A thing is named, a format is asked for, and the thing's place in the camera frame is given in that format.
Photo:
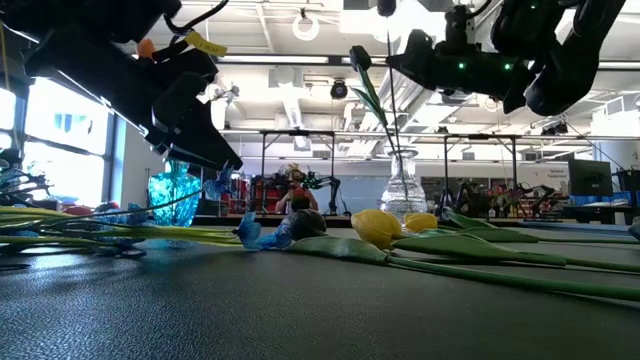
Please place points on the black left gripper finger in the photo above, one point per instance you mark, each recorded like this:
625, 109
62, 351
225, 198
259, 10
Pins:
200, 135
180, 92

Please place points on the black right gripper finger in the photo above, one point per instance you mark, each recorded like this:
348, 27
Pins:
422, 45
417, 67

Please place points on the orange artificial tulip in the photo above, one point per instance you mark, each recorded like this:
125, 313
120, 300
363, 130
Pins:
146, 48
77, 210

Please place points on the large yellow tulip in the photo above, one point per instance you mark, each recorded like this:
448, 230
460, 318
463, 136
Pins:
312, 222

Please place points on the yellow artificial tulip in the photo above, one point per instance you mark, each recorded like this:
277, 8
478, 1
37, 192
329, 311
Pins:
419, 221

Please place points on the green tulip stem with leaves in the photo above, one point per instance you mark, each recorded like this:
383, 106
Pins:
375, 227

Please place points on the black background robot arm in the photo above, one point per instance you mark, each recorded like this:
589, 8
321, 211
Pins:
322, 182
537, 192

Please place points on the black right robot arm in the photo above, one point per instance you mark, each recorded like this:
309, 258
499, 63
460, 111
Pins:
565, 65

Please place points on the blue glass vase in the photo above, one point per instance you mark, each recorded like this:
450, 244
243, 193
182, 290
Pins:
172, 200

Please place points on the clear glass vase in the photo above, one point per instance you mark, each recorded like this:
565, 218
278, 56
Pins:
404, 192

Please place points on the person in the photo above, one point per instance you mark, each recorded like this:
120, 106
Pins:
299, 197

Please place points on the black computer monitor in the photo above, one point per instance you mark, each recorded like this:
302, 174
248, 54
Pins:
590, 177

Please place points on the black metal rig frame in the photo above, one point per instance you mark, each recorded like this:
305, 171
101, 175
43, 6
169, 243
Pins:
480, 136
297, 133

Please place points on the black overhead camera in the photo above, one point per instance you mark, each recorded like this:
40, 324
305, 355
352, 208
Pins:
339, 90

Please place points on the overhead frame light bar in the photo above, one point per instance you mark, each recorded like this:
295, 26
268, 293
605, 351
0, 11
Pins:
280, 59

